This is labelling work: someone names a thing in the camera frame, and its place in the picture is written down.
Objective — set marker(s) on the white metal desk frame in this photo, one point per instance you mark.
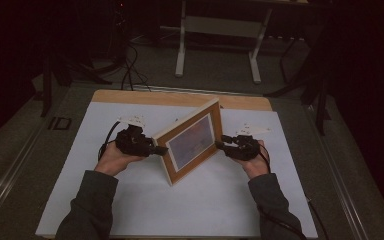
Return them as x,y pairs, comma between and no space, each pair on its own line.
218,26

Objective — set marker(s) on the wooden picture frame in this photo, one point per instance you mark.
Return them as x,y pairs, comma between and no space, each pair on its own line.
193,141

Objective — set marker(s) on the metal floor rail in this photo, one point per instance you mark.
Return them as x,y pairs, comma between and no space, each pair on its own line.
343,186
10,173

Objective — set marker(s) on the person's right hand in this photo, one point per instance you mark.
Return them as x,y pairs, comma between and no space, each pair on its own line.
256,165

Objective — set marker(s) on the black metal stand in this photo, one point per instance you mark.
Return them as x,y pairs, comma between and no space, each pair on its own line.
48,86
320,100

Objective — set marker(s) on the person's left hand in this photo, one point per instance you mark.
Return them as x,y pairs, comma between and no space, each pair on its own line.
115,161

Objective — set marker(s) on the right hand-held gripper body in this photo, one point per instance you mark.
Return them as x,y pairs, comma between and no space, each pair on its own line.
246,148

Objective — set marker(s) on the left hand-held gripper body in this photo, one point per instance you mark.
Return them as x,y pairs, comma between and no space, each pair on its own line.
135,143

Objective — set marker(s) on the white paper sheet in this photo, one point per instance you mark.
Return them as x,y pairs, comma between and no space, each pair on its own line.
196,206

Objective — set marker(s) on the black floor socket plate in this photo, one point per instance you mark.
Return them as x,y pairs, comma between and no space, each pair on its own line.
60,123

